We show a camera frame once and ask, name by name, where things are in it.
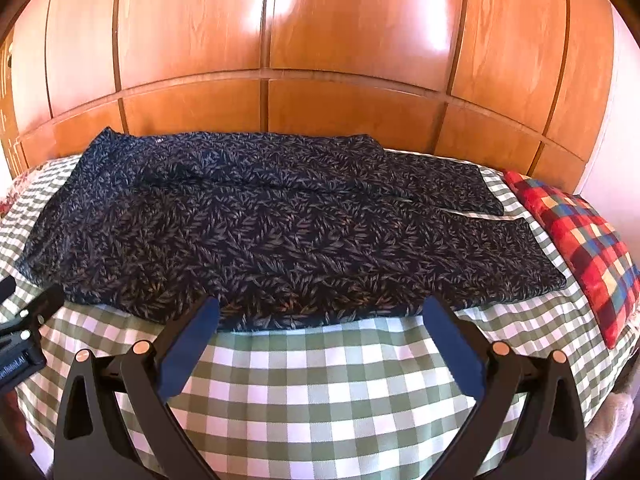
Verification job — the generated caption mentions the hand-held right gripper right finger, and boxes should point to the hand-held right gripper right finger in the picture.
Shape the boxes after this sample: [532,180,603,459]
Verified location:
[422,295,587,480]

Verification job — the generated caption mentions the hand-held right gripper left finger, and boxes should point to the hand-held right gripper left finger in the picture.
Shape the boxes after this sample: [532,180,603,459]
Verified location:
[53,294,222,480]

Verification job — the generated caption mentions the dark leaf print pants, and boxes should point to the dark leaf print pants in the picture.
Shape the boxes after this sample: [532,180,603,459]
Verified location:
[15,127,568,332]

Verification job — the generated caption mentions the floral bed sheet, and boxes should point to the floral bed sheet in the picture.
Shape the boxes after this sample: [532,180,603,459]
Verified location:
[0,172,36,218]

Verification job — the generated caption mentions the green checked bedspread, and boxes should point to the green checked bedspread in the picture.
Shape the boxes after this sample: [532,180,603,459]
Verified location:
[0,147,636,480]

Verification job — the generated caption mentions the white fluffy cloth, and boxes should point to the white fluffy cloth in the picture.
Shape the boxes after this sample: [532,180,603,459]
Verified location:
[585,390,636,468]

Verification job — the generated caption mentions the wooden wardrobe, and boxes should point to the wooden wardrobe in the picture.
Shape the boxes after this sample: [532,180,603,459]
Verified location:
[0,0,616,196]

